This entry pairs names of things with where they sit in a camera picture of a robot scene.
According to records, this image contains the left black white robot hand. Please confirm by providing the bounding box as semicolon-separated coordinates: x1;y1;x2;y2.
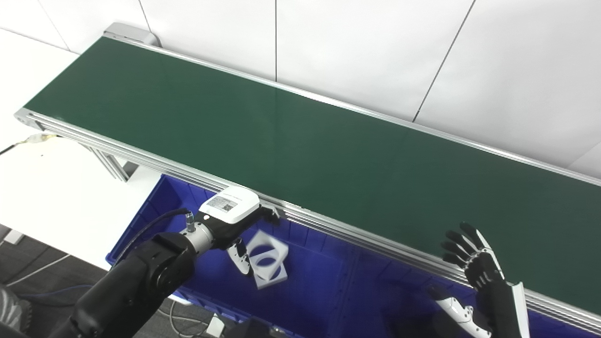
195;186;281;277

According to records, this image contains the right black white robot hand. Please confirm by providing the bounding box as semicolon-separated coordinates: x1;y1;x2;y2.
428;222;531;338

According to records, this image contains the white block with round hole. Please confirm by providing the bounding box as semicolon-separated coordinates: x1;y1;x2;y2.
244;229;289;289

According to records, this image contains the blue plastic bin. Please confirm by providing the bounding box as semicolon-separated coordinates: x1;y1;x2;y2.
338;249;601;338
106;175;362;338

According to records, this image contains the green conveyor belt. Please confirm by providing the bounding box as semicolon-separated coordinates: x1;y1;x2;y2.
23;37;601;316
14;22;601;335

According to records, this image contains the aluminium conveyor leg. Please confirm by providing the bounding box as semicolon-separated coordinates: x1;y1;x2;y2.
85;145;139;183

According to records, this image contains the grey conveyor end cap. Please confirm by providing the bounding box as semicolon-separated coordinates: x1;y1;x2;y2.
103;22;162;47

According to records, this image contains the white power adapter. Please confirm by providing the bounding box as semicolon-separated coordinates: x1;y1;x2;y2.
205;314;231;338

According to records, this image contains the white floor block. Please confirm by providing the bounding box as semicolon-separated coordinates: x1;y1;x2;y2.
0;229;25;246

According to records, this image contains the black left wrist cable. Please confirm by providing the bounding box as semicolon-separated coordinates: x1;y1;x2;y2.
113;208;195;268

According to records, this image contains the blue floor cable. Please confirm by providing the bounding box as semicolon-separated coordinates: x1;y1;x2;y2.
19;283;94;308

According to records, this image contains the cable with white connector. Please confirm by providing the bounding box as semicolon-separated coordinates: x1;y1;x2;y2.
0;133;62;156

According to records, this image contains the white floor cable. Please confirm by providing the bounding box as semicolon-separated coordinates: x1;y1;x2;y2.
5;253;71;287

